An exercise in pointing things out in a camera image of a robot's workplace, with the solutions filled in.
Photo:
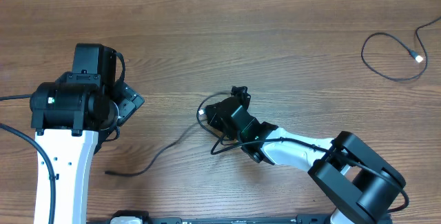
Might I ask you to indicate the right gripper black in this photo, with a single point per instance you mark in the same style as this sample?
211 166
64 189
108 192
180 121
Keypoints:
214 118

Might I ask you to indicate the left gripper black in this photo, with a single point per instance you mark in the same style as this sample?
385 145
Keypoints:
127 100

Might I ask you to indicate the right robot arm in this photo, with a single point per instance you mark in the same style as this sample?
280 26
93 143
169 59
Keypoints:
363 187

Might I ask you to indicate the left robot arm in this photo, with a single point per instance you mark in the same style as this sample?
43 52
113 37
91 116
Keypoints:
72 117

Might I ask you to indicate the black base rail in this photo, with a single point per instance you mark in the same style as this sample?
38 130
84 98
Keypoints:
127 216

